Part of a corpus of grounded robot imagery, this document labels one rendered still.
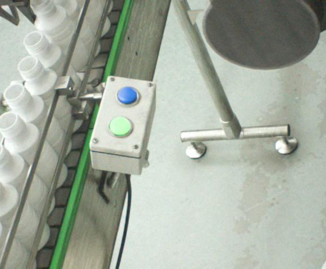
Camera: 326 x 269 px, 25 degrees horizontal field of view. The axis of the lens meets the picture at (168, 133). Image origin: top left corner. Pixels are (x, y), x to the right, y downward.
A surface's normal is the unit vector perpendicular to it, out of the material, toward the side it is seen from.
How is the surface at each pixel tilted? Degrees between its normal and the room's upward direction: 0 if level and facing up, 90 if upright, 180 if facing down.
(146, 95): 20
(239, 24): 89
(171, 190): 0
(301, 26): 89
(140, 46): 90
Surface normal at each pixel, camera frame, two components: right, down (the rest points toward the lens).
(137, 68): 0.94, -0.06
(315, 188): -0.32, -0.59
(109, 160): -0.16, 0.81
